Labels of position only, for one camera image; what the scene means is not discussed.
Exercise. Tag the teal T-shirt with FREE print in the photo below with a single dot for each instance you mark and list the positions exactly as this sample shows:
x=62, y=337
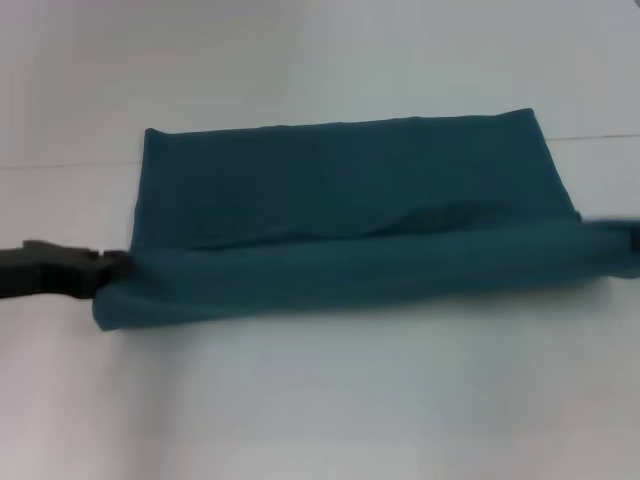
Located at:
x=350, y=200

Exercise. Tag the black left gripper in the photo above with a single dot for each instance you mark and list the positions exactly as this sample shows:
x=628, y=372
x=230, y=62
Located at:
x=45, y=272

